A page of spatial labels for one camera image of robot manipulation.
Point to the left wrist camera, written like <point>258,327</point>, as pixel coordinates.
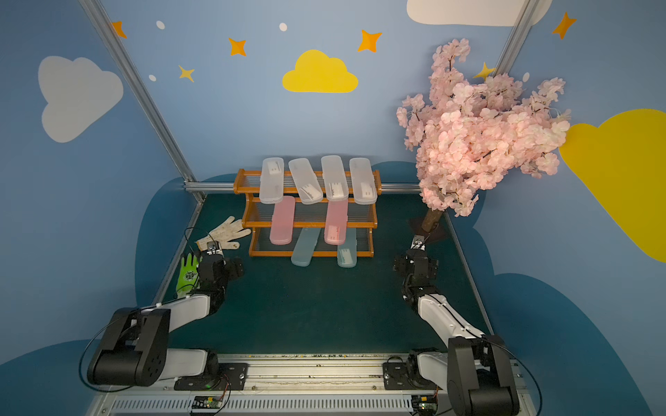
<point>213,248</point>

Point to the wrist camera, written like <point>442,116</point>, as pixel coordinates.
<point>213,248</point>
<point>418,243</point>

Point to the green black work glove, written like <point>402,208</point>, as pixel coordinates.
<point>188,279</point>

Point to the aluminium frame post right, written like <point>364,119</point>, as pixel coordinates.
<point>517,36</point>

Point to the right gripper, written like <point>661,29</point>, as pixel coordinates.
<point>416,257</point>

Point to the aluminium rail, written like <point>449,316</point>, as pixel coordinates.
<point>224,187</point>
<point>283,385</point>

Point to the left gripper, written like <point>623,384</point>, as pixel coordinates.
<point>231,267</point>

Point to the pink cherry blossom tree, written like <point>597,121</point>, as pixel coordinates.
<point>468,136</point>

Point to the circuit board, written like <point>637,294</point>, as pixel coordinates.
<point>423,405</point>
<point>207,403</point>

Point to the aluminium back rail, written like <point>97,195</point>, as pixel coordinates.
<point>224,187</point>

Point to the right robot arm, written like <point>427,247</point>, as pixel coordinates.
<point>475,372</point>

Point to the right circuit board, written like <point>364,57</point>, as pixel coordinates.
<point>423,405</point>

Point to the orange three-tier shelf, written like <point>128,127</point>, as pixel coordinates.
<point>258,218</point>

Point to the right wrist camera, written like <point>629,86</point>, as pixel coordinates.
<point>418,243</point>

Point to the left circuit board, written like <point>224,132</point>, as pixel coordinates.
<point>207,403</point>

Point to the clear pencil case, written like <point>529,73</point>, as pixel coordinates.
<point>271,189</point>
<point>335,180</point>
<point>305,181</point>
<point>363,181</point>

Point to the white cotton work glove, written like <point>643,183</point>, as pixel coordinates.
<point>226,235</point>

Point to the blue pencil case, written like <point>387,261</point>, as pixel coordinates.
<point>347,252</point>
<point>305,247</point>

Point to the aluminium front rail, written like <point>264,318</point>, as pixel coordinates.
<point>283,385</point>

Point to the aluminium frame post left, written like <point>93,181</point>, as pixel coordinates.
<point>112,41</point>

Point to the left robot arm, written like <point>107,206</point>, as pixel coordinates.
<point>134,350</point>

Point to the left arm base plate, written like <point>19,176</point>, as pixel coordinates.
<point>226,376</point>

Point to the pink pencil case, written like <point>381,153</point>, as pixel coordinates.
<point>282,221</point>
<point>336,222</point>

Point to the aluminium frame post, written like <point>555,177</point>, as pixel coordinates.
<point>517,36</point>
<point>112,41</point>

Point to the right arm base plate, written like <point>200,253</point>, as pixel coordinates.
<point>403,376</point>

